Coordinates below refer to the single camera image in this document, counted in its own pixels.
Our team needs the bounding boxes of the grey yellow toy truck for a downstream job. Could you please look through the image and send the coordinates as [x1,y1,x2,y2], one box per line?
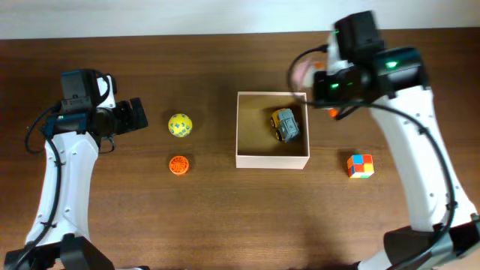
[270,108,300,143]

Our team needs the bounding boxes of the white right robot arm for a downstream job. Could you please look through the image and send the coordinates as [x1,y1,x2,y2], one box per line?
[315,45,479,269]

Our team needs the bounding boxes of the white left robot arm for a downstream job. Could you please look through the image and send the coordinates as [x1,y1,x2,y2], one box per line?
[4,69,149,269]

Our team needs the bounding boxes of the yellow ball blue letters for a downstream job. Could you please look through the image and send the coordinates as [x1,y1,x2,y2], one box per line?
[168,113,193,138]

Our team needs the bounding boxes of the multicolour puzzle cube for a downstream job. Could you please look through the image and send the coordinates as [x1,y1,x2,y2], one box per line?
[347,154,374,179]

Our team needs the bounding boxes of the white cardboard box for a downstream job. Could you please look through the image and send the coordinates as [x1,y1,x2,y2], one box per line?
[235,91,310,170]

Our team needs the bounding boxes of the orange lattice ball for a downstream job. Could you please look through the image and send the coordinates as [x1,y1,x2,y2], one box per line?
[169,155,190,176]

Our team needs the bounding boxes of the white duck toy pink hat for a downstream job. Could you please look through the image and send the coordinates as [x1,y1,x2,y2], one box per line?
[292,59,326,91]

